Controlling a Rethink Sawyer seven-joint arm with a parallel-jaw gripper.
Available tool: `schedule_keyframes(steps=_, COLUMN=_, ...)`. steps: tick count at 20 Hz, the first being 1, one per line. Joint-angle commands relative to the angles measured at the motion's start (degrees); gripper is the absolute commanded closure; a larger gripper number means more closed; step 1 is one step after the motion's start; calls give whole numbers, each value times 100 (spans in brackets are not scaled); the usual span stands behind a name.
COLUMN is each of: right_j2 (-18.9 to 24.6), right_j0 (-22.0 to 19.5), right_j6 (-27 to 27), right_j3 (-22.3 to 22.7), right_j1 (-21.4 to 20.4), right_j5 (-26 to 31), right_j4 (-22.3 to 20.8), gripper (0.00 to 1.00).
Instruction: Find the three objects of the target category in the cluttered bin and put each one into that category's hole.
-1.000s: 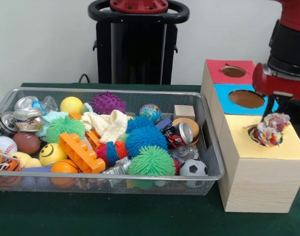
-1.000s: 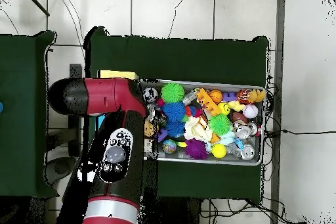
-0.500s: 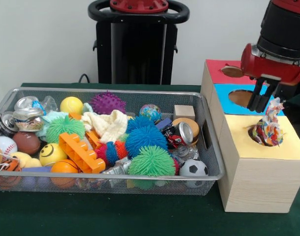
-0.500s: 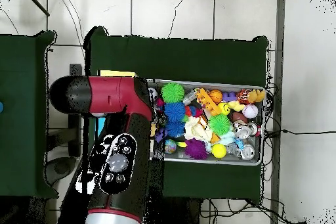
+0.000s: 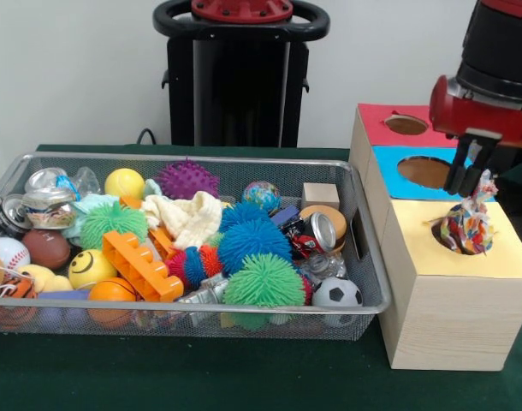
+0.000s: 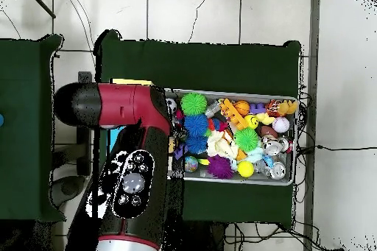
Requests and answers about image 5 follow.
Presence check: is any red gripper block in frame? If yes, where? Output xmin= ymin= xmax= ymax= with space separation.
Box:
xmin=429 ymin=74 xmax=522 ymax=197

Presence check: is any polka dot cloth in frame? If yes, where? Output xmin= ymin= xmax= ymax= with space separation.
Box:
xmin=438 ymin=169 xmax=498 ymax=256

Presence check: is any shallow metal mesh bin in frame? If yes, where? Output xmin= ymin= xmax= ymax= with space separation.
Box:
xmin=0 ymin=152 xmax=394 ymax=342

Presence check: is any wooden box with three holes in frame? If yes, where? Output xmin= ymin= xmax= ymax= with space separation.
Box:
xmin=348 ymin=102 xmax=522 ymax=372

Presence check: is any black and white soccer ball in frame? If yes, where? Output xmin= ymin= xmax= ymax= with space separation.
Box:
xmin=312 ymin=276 xmax=365 ymax=327

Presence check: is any blue spiky rubber ball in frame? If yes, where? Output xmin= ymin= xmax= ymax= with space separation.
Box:
xmin=220 ymin=217 xmax=293 ymax=275

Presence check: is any green spiky rubber ball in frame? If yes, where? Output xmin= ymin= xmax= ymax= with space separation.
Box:
xmin=79 ymin=200 xmax=150 ymax=252
xmin=223 ymin=253 xmax=307 ymax=308

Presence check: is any purple spiky ball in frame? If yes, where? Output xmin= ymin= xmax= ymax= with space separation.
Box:
xmin=154 ymin=158 xmax=222 ymax=200

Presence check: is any red and blue spiky toy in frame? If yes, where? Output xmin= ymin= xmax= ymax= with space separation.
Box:
xmin=164 ymin=246 xmax=224 ymax=289

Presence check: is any orange toy building brick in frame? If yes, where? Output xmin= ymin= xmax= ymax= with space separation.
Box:
xmin=102 ymin=229 xmax=185 ymax=303

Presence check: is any yellow tennis ball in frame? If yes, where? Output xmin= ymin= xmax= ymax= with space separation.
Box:
xmin=104 ymin=168 xmax=146 ymax=200

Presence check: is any yellow smiley face ball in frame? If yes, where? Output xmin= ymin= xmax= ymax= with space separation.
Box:
xmin=68 ymin=249 xmax=119 ymax=290

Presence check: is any white baseball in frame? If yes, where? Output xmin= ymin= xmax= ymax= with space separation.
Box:
xmin=0 ymin=236 xmax=32 ymax=271

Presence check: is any black pedestal with red base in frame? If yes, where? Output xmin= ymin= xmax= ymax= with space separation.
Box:
xmin=152 ymin=0 xmax=330 ymax=149

